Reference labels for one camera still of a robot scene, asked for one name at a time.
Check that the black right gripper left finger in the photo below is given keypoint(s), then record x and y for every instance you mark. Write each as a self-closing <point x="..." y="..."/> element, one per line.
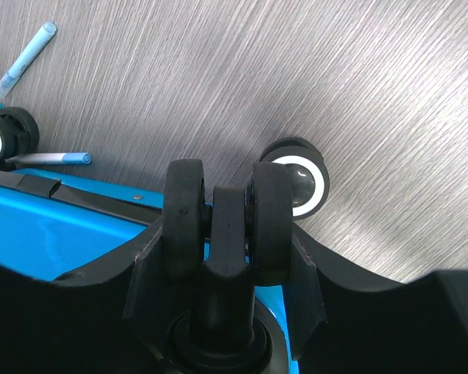
<point x="76" y="324"/>

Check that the marker pen blue cap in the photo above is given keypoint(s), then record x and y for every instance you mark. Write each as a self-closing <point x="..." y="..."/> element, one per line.
<point x="51" y="158"/>

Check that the blue suitcase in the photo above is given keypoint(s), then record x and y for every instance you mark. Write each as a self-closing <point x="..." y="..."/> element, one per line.
<point x="191" y="299"/>

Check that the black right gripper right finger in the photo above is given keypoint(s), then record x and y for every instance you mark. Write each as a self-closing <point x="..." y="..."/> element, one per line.
<point x="343" y="318"/>

